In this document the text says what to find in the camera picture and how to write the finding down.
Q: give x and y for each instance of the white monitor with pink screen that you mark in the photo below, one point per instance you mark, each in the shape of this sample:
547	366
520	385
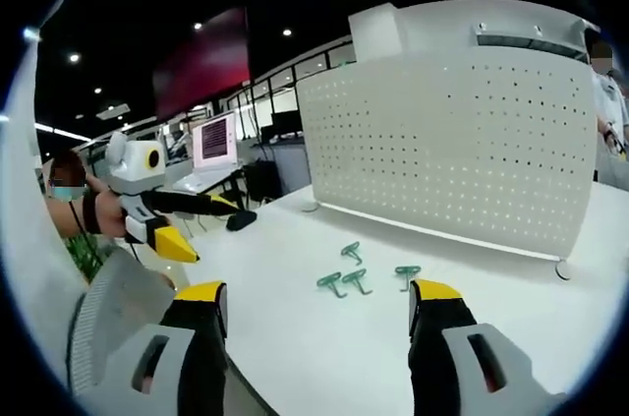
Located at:
214	140

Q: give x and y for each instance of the person's white top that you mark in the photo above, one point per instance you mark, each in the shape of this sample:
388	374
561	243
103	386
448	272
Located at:
29	239

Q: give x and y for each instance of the black monitor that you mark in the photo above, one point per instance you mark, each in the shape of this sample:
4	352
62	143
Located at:
286	123

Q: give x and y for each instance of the black office chair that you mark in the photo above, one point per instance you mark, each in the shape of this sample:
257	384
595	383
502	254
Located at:
263	182

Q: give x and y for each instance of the white perforated mounting plate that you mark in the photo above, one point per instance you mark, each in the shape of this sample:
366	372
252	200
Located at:
442	150

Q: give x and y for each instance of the person's head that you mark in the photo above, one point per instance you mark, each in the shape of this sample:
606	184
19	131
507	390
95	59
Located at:
66	161

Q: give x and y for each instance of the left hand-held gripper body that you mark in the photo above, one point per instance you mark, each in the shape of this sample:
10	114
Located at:
135	160

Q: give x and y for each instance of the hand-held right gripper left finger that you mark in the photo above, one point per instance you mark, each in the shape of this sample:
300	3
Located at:
169	362

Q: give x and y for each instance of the green hook assembly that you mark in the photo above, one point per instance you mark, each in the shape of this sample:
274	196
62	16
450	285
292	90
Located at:
355	278
352	251
408	270
330	282

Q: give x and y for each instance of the person's left hand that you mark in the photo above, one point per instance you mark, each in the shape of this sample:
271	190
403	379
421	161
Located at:
110	217

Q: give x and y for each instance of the white box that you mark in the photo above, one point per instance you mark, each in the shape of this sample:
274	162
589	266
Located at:
376	35

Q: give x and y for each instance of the black computer mouse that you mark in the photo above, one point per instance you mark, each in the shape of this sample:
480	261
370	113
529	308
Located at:
241	220

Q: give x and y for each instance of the large red wall screen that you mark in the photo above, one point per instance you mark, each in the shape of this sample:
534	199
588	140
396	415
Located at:
206	62

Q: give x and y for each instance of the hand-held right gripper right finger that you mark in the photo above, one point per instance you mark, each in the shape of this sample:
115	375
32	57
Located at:
459	367

